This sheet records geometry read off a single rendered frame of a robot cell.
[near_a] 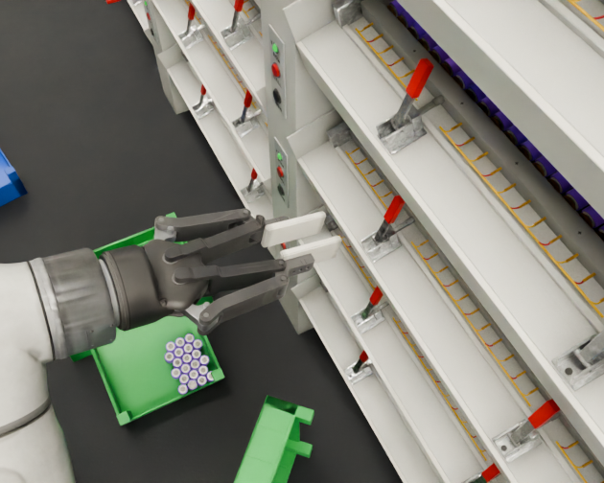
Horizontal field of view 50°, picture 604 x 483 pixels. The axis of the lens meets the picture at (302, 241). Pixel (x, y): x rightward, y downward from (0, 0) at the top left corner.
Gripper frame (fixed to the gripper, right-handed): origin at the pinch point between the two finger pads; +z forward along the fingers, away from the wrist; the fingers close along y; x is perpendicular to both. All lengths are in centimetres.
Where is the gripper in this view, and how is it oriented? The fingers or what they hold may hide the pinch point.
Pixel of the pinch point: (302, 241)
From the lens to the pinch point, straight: 68.2
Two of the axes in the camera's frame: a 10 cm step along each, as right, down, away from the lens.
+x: 2.1, -6.3, -7.5
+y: 4.5, 7.4, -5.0
